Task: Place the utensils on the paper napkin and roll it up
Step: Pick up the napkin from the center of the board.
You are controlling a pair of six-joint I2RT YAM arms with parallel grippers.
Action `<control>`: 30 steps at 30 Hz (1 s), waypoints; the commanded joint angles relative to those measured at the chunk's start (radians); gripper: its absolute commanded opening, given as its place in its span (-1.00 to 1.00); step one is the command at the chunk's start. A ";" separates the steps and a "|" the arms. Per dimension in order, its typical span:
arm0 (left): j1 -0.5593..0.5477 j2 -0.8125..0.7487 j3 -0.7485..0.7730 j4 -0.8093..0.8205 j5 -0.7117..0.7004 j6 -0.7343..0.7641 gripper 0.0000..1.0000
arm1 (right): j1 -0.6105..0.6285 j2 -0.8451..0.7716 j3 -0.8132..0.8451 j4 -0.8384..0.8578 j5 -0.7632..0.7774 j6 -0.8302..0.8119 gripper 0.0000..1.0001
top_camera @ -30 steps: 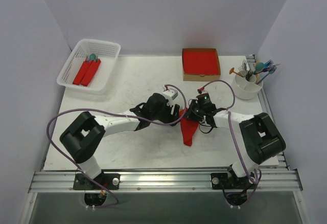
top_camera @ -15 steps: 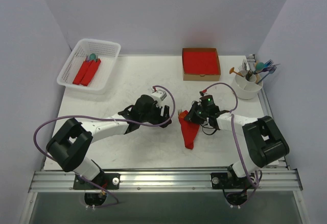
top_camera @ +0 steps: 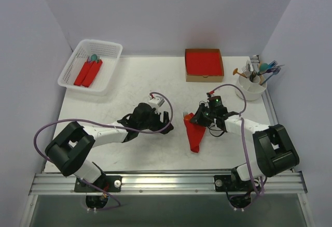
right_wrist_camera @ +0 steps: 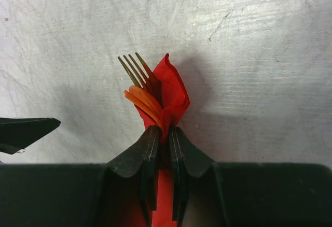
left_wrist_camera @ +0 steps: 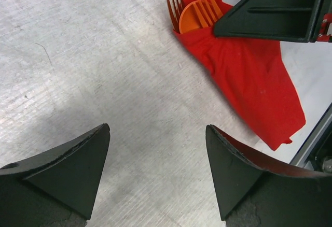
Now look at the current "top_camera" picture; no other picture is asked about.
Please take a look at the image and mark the brown cardboard box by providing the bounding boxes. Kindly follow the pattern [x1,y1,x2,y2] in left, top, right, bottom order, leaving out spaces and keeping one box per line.
[185,48,225,82]

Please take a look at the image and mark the red paper napkin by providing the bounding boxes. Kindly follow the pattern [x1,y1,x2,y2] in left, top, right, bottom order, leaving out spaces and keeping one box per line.
[184,113,206,153]

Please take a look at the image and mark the white utensil holder cup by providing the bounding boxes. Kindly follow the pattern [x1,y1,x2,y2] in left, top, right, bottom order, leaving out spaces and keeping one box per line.
[236,76,267,101]

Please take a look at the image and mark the red rolled napkin left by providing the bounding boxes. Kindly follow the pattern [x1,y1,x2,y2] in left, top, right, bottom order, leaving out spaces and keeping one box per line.
[74,61,94,86]

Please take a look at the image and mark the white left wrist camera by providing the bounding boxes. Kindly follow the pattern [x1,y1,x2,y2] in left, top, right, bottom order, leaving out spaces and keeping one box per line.
[148,95,165,114]

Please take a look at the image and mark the aluminium rail frame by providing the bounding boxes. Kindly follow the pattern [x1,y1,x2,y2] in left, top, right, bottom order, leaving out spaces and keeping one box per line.
[24,56,314,226]

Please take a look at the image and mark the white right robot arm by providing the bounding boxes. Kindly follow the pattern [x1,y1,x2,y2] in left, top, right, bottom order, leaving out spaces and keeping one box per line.
[190,96,300,190]

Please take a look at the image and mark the red napkin stack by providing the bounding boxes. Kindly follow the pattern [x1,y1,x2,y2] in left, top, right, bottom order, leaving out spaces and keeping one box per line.
[185,52,223,76]

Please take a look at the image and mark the blue plastic fork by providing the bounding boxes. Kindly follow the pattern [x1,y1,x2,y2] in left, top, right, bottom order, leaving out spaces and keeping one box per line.
[260,61,284,86]

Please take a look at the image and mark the white plastic basket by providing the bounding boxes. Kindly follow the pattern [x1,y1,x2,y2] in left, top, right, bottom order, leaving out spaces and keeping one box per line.
[58,39,122,95]

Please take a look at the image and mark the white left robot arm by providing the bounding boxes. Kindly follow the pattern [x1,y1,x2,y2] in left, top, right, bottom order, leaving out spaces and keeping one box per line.
[45,103,174,191]

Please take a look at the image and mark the silver metal fork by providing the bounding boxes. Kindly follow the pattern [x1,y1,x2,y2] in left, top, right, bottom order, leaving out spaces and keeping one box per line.
[242,60,257,82]

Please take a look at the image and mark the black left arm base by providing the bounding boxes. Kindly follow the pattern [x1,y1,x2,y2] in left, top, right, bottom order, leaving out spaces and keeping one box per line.
[74,175,122,211]

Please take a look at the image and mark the orange plastic spoon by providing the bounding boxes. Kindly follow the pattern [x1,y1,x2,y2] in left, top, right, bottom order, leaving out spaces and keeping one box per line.
[184,115,192,121]

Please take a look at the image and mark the teal spoon in cup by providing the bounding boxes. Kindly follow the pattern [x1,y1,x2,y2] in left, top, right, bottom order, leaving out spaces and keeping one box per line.
[259,63,269,73]

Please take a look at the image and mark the teal spoon in basket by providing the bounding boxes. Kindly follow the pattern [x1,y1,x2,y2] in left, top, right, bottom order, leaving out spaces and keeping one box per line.
[90,54,100,63]

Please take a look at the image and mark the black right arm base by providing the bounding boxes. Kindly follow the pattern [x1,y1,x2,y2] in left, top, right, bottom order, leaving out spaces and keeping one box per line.
[214,175,255,212]

